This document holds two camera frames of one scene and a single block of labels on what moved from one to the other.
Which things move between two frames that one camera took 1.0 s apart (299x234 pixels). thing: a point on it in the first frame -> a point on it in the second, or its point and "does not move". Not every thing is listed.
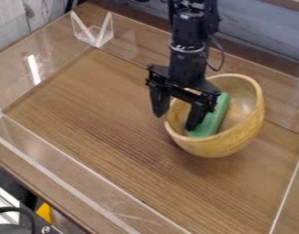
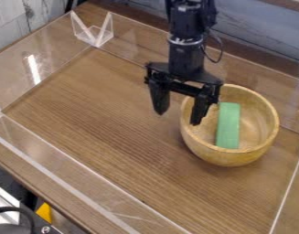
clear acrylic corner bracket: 94,36 does not move
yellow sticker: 45,212 does not move
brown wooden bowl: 240,123 -> 259,123
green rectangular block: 214,119 -> 227,124
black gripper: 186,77 does not move
